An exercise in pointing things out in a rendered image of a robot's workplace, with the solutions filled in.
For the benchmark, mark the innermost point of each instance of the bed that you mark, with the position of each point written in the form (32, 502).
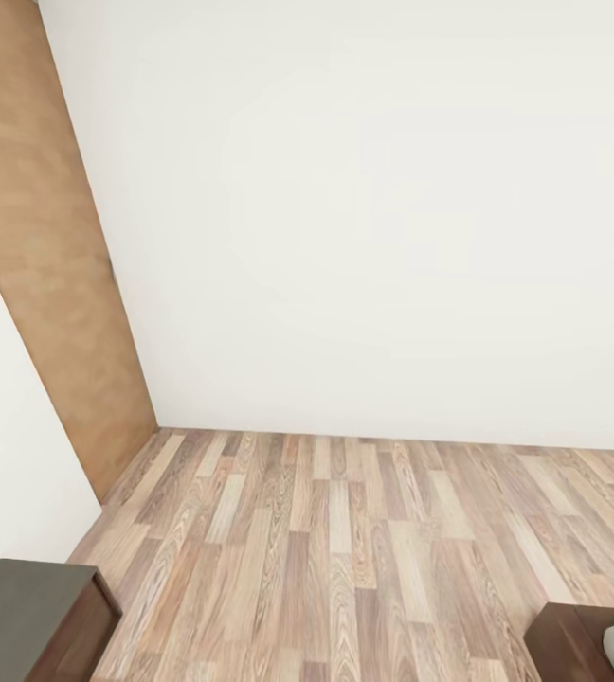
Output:
(573, 643)

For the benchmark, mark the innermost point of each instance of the bench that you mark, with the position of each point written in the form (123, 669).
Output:
(56, 621)

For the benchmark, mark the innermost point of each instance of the sliding door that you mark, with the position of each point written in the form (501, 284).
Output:
(56, 275)

